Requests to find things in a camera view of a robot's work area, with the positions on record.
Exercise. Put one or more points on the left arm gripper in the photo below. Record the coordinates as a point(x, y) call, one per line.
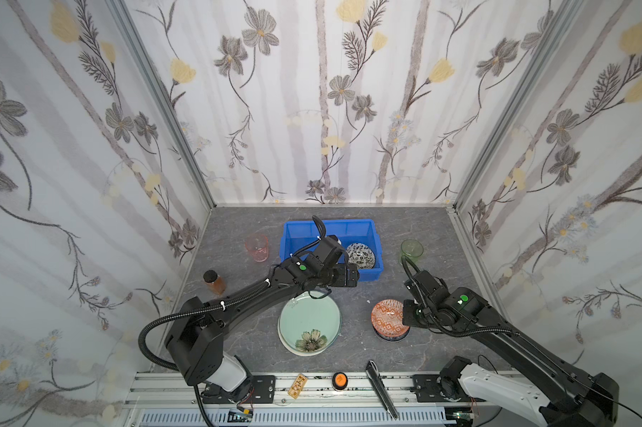
point(345, 274)

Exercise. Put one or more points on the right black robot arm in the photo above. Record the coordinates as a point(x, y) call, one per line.
point(553, 392)

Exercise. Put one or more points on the green floral plate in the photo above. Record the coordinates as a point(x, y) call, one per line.
point(309, 324)

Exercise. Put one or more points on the small wooden tag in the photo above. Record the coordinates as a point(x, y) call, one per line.
point(297, 386)

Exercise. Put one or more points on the pink glass cup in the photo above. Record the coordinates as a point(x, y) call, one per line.
point(257, 247)

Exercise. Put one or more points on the blue plastic bin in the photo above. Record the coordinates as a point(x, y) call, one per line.
point(296, 234)

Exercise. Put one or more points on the red patterned bowl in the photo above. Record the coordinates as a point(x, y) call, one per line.
point(387, 320)

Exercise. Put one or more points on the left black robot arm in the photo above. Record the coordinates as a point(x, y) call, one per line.
point(191, 341)

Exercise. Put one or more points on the brown spice jar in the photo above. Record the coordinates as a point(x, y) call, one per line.
point(215, 282)

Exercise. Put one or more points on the orange round button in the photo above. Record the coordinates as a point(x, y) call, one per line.
point(339, 381)

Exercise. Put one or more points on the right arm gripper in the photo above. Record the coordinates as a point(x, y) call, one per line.
point(411, 315)

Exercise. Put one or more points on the green glass cup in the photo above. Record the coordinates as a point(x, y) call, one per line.
point(412, 249)

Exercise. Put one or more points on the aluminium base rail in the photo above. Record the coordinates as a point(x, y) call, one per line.
point(164, 400)

